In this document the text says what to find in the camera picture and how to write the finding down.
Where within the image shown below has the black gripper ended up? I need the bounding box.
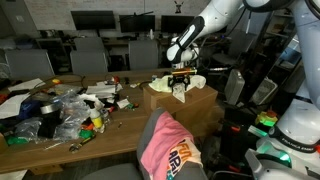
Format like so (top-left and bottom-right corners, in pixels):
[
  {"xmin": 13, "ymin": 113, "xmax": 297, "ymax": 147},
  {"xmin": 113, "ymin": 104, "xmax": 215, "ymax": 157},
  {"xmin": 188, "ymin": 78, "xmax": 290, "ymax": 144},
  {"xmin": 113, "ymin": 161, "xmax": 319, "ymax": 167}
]
[{"xmin": 168, "ymin": 73, "xmax": 192, "ymax": 90}]

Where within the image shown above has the cream white cloth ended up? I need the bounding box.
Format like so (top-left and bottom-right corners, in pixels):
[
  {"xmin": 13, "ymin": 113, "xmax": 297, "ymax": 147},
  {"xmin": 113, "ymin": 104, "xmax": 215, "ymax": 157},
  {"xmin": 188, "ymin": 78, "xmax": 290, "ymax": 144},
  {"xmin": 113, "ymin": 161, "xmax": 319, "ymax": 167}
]
[{"xmin": 172, "ymin": 74, "xmax": 207, "ymax": 103}]

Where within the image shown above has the pink cloth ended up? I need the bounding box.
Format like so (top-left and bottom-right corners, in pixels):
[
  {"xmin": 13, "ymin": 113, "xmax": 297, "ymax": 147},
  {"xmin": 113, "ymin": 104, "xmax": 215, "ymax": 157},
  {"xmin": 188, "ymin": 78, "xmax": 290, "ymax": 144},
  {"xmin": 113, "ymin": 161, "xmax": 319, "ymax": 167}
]
[{"xmin": 139, "ymin": 111, "xmax": 195, "ymax": 180}]

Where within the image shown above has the peach printed t-shirt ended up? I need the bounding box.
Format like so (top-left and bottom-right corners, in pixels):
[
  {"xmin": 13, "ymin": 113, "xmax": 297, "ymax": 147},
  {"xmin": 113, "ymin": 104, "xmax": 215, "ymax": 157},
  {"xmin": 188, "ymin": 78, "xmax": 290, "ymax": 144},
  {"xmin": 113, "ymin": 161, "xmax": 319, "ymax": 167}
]
[{"xmin": 164, "ymin": 138, "xmax": 204, "ymax": 180}]

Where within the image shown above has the large cardboard box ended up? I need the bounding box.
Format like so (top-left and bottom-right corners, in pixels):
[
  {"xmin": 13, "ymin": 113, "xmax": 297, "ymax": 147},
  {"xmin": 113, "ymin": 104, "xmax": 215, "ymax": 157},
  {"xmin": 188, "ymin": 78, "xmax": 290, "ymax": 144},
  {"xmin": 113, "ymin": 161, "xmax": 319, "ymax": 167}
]
[{"xmin": 142, "ymin": 83, "xmax": 220, "ymax": 138}]

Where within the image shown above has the grey office chair holding clothes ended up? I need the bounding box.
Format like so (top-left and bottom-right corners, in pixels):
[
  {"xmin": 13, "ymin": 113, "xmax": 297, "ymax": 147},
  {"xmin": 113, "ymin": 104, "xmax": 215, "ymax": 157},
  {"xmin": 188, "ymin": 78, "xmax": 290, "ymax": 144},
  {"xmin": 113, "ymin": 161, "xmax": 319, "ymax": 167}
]
[{"xmin": 81, "ymin": 107, "xmax": 209, "ymax": 180}]

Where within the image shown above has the green red small toy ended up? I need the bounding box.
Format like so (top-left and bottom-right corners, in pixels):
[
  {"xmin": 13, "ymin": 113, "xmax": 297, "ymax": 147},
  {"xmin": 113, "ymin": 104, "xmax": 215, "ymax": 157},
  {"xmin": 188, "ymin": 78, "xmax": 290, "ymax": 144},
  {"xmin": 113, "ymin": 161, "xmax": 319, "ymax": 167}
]
[{"xmin": 125, "ymin": 102, "xmax": 140, "ymax": 111}]

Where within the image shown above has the white tower heater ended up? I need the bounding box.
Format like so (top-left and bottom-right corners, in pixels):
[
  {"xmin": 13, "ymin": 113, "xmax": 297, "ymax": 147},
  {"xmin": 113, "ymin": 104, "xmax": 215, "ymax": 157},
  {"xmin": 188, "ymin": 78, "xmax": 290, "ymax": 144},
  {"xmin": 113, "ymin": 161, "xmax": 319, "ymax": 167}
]
[{"xmin": 223, "ymin": 68, "xmax": 246, "ymax": 107}]

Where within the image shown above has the small white card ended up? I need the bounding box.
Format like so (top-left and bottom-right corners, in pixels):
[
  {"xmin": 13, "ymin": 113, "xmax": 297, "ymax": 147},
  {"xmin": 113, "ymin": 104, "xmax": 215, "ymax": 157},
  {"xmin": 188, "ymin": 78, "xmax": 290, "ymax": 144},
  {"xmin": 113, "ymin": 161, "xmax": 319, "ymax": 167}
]
[{"xmin": 116, "ymin": 97, "xmax": 131, "ymax": 110}]

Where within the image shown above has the robot logo poster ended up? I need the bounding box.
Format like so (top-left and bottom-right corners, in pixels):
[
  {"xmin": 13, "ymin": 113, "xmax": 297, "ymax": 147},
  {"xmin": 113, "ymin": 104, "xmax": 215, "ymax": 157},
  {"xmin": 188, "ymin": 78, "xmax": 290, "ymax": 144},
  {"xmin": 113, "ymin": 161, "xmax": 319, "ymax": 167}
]
[{"xmin": 173, "ymin": 0, "xmax": 185, "ymax": 15}]

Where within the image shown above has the stack of white papers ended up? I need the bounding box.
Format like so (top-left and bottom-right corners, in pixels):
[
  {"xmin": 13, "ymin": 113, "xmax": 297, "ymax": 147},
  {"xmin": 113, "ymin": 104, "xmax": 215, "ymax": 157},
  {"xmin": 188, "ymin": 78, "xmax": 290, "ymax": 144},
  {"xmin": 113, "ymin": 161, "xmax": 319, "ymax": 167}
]
[{"xmin": 85, "ymin": 81, "xmax": 118, "ymax": 98}]

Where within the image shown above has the white mesh basket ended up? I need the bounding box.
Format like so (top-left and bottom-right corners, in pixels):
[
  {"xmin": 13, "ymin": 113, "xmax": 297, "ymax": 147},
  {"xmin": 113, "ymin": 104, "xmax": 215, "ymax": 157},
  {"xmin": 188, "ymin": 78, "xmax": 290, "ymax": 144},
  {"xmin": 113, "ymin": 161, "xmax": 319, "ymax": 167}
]
[{"xmin": 249, "ymin": 76, "xmax": 279, "ymax": 106}]

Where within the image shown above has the crumpled white paper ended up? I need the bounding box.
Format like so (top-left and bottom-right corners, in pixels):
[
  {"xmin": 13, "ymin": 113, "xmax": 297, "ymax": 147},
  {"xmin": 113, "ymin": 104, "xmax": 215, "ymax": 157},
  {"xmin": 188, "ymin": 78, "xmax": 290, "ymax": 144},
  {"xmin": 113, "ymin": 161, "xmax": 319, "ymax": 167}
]
[{"xmin": 78, "ymin": 93, "xmax": 105, "ymax": 110}]

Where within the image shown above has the white bottle yellow label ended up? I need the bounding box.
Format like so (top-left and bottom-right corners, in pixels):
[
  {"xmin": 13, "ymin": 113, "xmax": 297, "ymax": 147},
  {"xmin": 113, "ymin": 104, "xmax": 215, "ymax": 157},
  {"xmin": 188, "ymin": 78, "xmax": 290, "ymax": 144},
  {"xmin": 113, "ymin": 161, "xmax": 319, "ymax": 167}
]
[{"xmin": 89, "ymin": 107, "xmax": 105, "ymax": 133}]

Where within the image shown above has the green orange toy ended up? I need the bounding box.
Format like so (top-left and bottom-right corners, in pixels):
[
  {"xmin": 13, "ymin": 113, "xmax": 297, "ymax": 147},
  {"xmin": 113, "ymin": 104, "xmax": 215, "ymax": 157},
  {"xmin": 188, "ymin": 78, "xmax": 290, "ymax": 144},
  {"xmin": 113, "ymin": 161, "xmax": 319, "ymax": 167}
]
[{"xmin": 254, "ymin": 110, "xmax": 280, "ymax": 128}]

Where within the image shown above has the small orange item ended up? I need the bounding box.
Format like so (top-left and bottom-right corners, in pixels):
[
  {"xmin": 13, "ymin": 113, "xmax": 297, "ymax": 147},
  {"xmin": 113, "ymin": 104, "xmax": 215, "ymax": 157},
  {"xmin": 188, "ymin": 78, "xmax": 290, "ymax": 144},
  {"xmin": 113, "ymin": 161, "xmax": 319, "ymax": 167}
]
[{"xmin": 82, "ymin": 122, "xmax": 95, "ymax": 131}]

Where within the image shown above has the small green item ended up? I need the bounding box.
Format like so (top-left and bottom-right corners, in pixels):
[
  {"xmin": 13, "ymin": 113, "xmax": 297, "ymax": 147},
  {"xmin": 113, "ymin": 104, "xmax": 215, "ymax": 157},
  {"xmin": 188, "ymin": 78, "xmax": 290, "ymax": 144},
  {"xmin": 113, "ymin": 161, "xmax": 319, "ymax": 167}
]
[{"xmin": 78, "ymin": 129, "xmax": 95, "ymax": 140}]

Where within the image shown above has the wide black computer monitor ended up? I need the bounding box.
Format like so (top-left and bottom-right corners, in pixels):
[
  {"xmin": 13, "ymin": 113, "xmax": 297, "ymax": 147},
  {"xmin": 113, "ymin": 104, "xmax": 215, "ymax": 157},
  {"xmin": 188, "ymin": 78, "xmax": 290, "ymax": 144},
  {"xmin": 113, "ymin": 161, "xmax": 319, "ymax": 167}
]
[{"xmin": 70, "ymin": 10, "xmax": 117, "ymax": 32}]

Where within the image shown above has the pile of cluttered items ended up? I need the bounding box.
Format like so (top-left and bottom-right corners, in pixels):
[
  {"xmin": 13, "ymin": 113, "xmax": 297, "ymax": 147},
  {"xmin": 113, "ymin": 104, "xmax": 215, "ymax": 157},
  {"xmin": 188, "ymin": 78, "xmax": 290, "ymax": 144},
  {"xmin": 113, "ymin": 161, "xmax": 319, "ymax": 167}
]
[{"xmin": 14, "ymin": 89, "xmax": 92, "ymax": 142}]

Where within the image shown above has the yellow black adjustable wrench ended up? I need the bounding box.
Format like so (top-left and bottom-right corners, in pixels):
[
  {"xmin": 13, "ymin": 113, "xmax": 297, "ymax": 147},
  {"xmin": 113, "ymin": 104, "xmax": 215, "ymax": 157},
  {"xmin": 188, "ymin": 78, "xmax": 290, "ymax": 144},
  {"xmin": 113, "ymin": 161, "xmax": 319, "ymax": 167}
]
[{"xmin": 68, "ymin": 133, "xmax": 97, "ymax": 153}]

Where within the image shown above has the whiteboard with writing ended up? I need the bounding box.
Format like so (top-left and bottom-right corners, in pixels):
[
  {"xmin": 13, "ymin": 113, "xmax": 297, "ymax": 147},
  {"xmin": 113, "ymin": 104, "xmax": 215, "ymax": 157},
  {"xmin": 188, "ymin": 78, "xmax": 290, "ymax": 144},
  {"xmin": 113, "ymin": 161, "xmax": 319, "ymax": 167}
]
[{"xmin": 23, "ymin": 0, "xmax": 214, "ymax": 32}]

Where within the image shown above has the silver tape roll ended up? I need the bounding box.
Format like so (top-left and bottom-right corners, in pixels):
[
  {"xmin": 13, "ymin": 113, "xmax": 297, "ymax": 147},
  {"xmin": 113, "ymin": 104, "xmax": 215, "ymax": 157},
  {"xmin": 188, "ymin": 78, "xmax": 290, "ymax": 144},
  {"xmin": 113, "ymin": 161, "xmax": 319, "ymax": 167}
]
[{"xmin": 39, "ymin": 102, "xmax": 62, "ymax": 116}]

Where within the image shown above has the black item in bag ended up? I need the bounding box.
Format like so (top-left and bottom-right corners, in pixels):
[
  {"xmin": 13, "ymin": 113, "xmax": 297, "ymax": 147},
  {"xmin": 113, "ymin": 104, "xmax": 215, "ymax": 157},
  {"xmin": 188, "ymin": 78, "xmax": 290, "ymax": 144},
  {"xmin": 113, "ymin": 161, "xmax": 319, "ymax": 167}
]
[{"xmin": 37, "ymin": 114, "xmax": 63, "ymax": 139}]

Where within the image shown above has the blue bag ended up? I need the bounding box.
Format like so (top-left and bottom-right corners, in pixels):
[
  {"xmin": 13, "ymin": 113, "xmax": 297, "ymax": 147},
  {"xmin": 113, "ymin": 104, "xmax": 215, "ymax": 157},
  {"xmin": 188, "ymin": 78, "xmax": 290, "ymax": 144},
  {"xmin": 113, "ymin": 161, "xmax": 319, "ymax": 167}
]
[{"xmin": 18, "ymin": 99, "xmax": 42, "ymax": 120}]

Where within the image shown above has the white paper sheet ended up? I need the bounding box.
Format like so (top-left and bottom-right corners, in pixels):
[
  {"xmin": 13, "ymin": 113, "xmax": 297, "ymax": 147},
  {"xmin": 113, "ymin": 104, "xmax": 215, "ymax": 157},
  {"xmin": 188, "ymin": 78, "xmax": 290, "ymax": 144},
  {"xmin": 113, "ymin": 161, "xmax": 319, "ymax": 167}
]
[
  {"xmin": 7, "ymin": 77, "xmax": 47, "ymax": 93},
  {"xmin": 0, "ymin": 92, "xmax": 32, "ymax": 120}
]

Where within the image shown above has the green plastic item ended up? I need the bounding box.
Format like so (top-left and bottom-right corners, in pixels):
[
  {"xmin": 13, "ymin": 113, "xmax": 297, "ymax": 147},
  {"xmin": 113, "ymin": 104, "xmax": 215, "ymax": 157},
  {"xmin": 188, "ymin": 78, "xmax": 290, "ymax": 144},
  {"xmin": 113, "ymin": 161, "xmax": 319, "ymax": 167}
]
[{"xmin": 5, "ymin": 134, "xmax": 30, "ymax": 147}]

